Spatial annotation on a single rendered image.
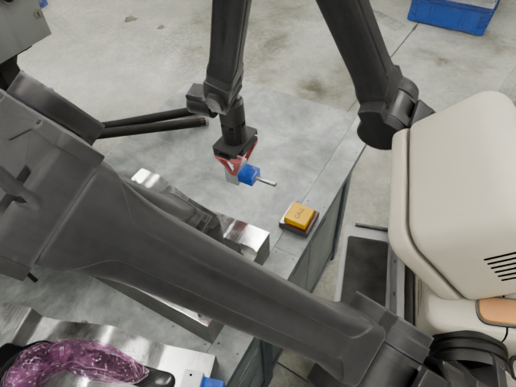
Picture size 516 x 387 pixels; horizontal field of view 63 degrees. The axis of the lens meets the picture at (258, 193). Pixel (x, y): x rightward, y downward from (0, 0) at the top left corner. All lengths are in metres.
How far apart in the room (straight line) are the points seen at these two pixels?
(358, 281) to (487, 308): 0.26
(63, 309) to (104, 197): 0.87
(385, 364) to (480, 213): 0.17
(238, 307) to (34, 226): 0.14
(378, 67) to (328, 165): 0.65
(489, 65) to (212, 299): 3.33
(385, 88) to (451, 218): 0.28
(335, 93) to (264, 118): 1.57
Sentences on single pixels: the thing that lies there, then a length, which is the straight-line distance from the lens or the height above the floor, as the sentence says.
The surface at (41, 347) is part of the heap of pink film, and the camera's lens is 0.97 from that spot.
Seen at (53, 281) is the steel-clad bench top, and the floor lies 0.80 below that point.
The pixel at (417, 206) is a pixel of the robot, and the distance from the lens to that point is 0.48.
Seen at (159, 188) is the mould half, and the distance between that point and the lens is 1.07.
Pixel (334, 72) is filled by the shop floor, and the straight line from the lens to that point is 3.17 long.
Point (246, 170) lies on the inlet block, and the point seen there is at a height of 0.95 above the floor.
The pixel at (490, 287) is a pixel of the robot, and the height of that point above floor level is 1.27.
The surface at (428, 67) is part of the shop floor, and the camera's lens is 3.36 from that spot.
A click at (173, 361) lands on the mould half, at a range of 0.90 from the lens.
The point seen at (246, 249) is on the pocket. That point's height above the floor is 0.87.
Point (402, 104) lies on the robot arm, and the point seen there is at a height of 1.27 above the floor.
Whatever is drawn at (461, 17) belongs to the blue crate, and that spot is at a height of 0.12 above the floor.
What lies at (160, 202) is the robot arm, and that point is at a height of 1.33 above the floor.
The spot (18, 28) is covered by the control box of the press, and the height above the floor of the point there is 1.13.
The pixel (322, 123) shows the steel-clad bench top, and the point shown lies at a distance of 1.41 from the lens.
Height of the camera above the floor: 1.68
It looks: 48 degrees down
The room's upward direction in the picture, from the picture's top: 3 degrees counter-clockwise
